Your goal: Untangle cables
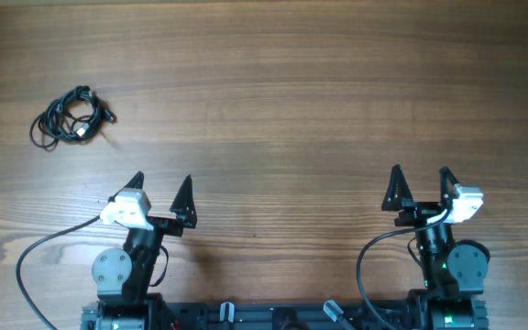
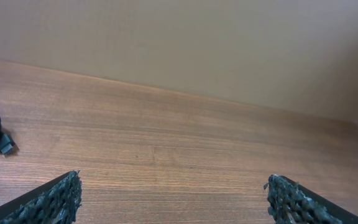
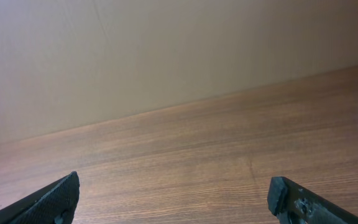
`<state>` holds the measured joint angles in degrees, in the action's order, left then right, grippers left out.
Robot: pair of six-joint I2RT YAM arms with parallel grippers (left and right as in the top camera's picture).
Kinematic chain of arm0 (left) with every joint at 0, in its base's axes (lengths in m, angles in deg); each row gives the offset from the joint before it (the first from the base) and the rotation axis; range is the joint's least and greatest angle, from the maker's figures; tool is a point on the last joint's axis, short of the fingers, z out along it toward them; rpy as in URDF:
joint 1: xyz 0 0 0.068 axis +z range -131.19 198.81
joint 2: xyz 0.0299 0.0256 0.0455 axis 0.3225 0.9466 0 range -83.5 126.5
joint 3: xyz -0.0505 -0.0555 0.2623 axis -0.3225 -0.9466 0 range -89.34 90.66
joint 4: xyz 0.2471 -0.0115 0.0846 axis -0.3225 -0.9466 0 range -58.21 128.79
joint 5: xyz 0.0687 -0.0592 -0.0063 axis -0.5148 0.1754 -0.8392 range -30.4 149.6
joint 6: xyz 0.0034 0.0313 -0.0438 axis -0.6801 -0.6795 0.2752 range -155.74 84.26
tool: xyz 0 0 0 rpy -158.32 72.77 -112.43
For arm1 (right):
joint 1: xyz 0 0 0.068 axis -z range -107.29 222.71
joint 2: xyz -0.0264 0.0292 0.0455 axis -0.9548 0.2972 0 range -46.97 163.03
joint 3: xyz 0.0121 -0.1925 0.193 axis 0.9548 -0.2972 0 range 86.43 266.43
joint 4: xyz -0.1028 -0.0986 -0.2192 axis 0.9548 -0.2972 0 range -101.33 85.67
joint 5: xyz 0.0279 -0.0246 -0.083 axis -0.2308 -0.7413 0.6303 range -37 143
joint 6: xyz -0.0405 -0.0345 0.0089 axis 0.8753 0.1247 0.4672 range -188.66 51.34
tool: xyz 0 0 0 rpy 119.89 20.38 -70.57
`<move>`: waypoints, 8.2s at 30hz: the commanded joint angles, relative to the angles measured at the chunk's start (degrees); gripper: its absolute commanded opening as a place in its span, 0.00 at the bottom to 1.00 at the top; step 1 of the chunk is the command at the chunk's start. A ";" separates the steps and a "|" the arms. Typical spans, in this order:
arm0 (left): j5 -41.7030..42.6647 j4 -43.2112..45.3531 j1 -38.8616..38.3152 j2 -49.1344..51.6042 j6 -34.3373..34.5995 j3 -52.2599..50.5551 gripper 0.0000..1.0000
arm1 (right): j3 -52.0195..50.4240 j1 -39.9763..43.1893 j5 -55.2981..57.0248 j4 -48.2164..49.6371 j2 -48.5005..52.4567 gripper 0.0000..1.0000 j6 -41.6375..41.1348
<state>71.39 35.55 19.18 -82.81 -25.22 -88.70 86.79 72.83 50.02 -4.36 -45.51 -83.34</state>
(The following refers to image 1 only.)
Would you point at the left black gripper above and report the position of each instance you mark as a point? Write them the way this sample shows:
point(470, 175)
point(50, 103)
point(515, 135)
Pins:
point(181, 206)

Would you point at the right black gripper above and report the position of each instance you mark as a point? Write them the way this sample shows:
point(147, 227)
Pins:
point(418, 211)

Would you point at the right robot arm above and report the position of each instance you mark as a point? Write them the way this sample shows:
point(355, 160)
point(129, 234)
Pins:
point(453, 270)

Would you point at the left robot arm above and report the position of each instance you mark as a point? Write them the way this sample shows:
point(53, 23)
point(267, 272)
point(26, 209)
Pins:
point(123, 275)

